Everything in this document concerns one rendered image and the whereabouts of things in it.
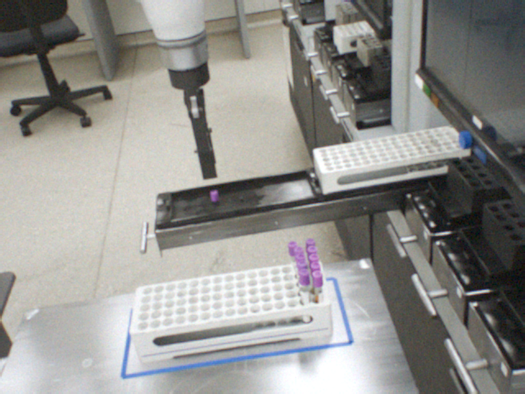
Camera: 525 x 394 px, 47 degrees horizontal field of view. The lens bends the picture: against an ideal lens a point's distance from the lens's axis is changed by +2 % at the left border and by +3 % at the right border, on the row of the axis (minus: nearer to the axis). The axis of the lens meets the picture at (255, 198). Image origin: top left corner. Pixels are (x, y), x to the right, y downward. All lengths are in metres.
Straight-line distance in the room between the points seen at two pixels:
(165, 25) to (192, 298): 0.46
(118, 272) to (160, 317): 1.55
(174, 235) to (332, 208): 0.33
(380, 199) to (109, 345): 0.60
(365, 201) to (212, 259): 1.24
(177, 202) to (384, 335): 0.57
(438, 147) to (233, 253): 1.29
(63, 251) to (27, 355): 1.66
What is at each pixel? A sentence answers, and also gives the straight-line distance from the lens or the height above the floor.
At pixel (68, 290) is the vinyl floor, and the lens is 2.47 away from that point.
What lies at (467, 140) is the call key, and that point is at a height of 0.99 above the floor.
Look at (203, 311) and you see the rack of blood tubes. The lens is 0.91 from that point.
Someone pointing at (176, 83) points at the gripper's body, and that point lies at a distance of 1.12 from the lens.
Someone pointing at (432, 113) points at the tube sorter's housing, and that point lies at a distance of 1.34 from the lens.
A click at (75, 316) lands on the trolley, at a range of 1.07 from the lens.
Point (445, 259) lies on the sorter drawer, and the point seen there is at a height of 0.80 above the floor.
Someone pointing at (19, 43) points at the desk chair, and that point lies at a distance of 3.57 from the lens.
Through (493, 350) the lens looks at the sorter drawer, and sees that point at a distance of 0.96.
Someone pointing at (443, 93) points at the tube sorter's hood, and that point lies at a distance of 1.17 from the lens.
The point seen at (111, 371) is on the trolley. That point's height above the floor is 0.82.
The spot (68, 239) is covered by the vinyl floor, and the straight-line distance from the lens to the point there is 2.74.
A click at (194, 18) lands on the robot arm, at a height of 1.20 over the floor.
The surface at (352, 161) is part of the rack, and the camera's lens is 1.23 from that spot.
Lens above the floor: 1.51
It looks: 34 degrees down
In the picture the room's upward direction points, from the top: 9 degrees counter-clockwise
